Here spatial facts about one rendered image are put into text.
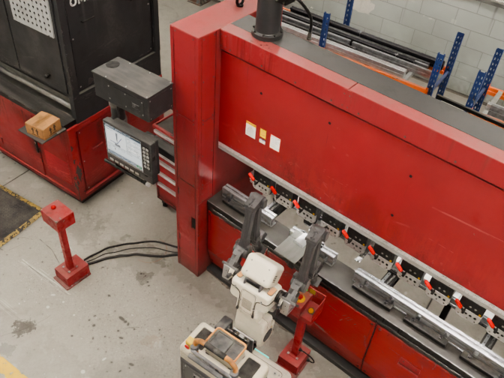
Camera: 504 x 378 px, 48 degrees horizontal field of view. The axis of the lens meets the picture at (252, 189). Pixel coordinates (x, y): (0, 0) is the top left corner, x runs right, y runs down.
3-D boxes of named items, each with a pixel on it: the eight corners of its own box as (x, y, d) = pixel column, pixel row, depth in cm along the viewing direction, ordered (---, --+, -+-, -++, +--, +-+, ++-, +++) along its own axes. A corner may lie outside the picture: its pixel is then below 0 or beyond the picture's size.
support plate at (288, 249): (274, 250, 394) (274, 249, 394) (296, 230, 410) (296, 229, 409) (294, 264, 387) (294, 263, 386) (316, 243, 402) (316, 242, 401)
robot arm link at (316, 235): (304, 231, 320) (319, 239, 316) (315, 220, 330) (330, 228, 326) (288, 287, 345) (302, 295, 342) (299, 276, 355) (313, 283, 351)
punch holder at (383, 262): (369, 259, 370) (374, 242, 359) (376, 252, 375) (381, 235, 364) (388, 271, 363) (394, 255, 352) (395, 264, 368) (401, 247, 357)
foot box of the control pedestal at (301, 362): (271, 367, 438) (273, 359, 430) (289, 345, 453) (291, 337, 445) (293, 382, 430) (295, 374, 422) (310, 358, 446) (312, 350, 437)
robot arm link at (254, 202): (241, 198, 336) (256, 205, 333) (254, 189, 346) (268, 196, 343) (231, 253, 362) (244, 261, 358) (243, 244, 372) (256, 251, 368)
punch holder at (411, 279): (395, 276, 361) (402, 259, 350) (402, 268, 366) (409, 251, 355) (416, 289, 355) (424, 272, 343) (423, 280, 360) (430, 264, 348)
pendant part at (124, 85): (103, 167, 429) (89, 70, 372) (127, 151, 445) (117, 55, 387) (154, 196, 410) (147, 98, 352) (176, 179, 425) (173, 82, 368)
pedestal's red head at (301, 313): (286, 311, 398) (289, 295, 386) (298, 296, 408) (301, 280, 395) (310, 326, 390) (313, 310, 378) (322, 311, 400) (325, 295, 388)
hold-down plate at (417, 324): (402, 321, 372) (403, 318, 370) (406, 316, 376) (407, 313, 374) (444, 348, 359) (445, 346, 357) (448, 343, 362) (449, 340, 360)
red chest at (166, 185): (156, 207, 557) (151, 124, 489) (192, 182, 586) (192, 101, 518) (193, 232, 535) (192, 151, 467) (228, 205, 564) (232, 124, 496)
